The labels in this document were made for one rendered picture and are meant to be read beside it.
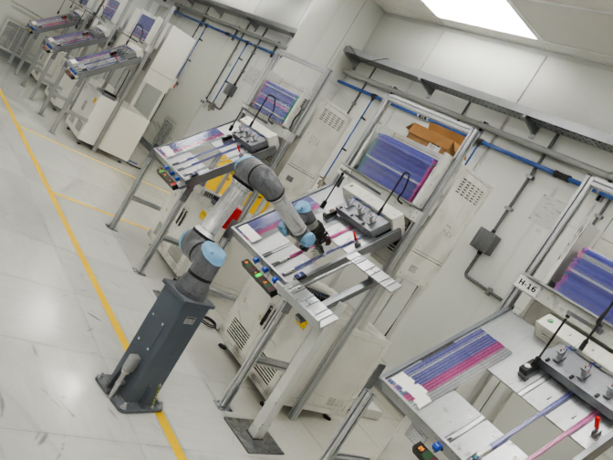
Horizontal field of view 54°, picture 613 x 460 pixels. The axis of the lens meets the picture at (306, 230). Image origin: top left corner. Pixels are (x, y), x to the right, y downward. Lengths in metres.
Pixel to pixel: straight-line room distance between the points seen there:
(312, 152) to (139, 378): 2.44
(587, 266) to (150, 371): 1.87
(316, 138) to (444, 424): 2.71
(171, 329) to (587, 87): 3.57
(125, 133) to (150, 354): 5.03
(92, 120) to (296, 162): 3.39
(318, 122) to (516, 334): 2.40
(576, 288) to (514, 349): 0.35
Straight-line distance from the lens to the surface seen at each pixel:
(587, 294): 2.66
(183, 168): 4.35
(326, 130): 4.55
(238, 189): 2.65
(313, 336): 2.91
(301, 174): 4.56
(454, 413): 2.40
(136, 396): 2.78
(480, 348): 2.63
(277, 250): 3.26
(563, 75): 5.12
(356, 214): 3.31
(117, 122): 7.39
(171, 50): 7.38
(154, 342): 2.66
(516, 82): 5.29
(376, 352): 3.67
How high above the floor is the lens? 1.36
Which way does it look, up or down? 7 degrees down
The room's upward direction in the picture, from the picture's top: 32 degrees clockwise
